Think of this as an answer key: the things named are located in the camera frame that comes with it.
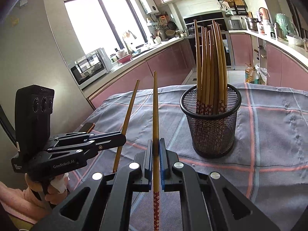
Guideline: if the bamboo chopstick eight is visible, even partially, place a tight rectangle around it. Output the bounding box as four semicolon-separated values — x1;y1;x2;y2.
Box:
112;79;140;173

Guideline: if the bamboo chopstick seven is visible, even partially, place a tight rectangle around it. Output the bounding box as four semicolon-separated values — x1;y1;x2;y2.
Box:
152;71;160;230

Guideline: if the black mesh pen holder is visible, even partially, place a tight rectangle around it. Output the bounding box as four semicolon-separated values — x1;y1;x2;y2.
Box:
180;84;242;159

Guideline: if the bamboo chopstick two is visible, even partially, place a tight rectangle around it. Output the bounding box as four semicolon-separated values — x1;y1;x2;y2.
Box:
200;26;207;115

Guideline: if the bamboo chopstick five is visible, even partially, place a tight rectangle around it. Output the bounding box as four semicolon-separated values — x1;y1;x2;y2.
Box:
212;20;224;114

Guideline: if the bamboo chopstick one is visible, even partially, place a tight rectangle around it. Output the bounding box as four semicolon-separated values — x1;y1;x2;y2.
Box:
194;19;202;114

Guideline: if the bamboo chopstick three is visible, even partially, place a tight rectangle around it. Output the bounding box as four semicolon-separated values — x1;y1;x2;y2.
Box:
205;29;210;115

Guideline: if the bamboo chopstick six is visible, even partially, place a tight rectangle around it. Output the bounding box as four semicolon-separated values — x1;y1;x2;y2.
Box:
216;23;228;112

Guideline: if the bamboo chopstick four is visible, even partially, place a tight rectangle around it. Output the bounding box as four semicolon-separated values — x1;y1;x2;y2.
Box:
209;29;215;115

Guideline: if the pink sleeve left forearm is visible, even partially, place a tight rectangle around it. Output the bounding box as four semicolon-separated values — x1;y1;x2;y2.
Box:
1;182;49;224

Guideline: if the person left hand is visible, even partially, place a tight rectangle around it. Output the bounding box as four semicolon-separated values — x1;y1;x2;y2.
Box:
24;173;69;207

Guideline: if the orange-edged smartphone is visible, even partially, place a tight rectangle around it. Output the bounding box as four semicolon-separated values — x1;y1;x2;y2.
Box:
79;122;95;133

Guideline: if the plaid grey tablecloth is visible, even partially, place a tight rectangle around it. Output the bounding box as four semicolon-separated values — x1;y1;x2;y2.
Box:
68;84;307;230

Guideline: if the white countertop oven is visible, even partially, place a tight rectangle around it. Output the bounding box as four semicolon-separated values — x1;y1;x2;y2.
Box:
68;48;113;89

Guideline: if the pink bowl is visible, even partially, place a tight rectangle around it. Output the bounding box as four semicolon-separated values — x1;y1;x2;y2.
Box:
117;54;131;64

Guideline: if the cooking oil bottle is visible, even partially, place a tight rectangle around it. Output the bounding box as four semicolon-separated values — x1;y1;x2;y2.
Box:
245;63;254;84

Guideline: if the black built-in oven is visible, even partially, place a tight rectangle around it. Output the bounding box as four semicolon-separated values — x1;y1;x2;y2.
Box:
184;10;233;70

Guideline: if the white bowl on counter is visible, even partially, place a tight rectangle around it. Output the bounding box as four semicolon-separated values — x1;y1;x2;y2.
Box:
286;35;304;46

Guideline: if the steel stock pot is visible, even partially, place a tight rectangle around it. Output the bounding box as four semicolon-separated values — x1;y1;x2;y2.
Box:
245;17;259;32

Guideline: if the pink kettle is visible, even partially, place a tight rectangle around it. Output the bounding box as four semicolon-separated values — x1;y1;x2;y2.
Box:
258;7;270;21

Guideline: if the white wall water heater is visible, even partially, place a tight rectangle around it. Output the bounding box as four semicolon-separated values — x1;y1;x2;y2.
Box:
139;0;159;15

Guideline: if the black wall spice rack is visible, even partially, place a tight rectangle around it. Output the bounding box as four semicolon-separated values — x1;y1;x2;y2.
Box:
217;0;248;17

